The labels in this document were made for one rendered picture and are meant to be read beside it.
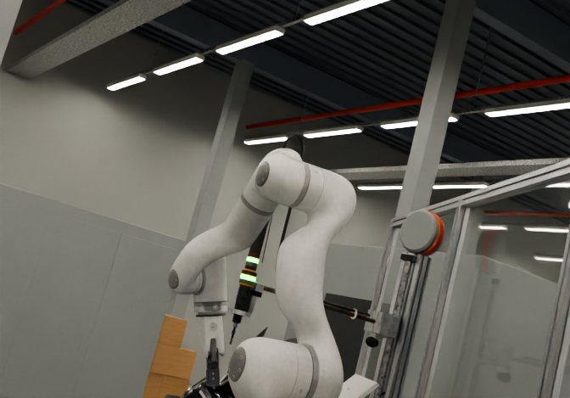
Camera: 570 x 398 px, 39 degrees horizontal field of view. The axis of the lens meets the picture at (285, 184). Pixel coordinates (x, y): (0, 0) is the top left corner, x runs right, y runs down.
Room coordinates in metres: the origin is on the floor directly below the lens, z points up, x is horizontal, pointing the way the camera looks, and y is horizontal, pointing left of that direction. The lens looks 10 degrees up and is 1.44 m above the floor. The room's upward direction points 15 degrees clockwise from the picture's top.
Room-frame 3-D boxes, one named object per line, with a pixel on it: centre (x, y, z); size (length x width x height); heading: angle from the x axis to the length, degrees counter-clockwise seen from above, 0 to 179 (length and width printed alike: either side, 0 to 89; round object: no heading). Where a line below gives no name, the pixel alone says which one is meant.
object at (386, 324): (2.68, -0.44, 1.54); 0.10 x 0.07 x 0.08; 131
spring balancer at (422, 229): (2.74, -0.51, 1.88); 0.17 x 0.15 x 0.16; 6
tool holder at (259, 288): (2.27, 0.03, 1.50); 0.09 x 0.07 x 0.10; 131
